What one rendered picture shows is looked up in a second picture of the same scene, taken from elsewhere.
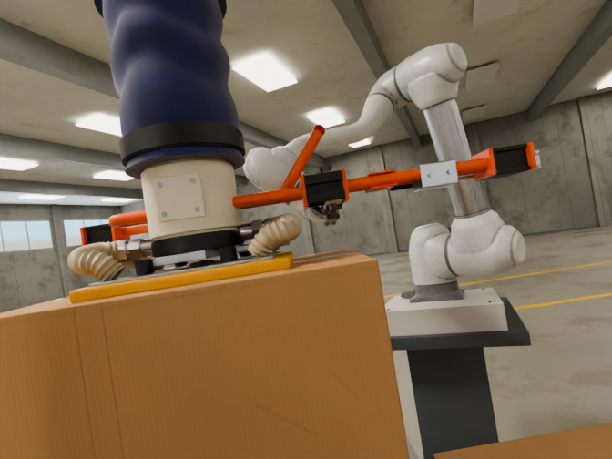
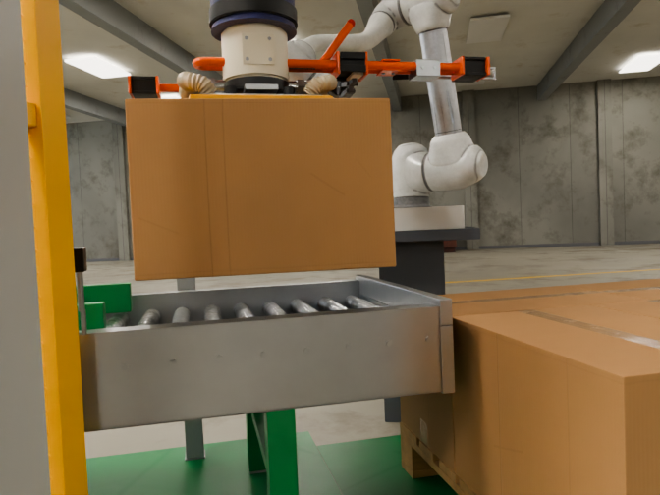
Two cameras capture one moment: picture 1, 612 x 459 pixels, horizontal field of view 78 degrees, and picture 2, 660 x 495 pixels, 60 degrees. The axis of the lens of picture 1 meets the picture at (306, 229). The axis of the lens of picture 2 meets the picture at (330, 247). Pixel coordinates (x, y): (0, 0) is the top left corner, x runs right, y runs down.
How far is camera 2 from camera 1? 0.91 m
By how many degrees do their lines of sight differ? 12
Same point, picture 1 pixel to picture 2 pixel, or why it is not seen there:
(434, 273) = (411, 186)
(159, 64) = not seen: outside the picture
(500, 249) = (467, 161)
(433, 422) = not seen: hidden behind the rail
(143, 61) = not seen: outside the picture
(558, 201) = (559, 208)
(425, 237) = (407, 152)
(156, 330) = (254, 120)
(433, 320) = (407, 218)
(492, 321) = (453, 220)
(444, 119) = (436, 44)
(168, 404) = (257, 167)
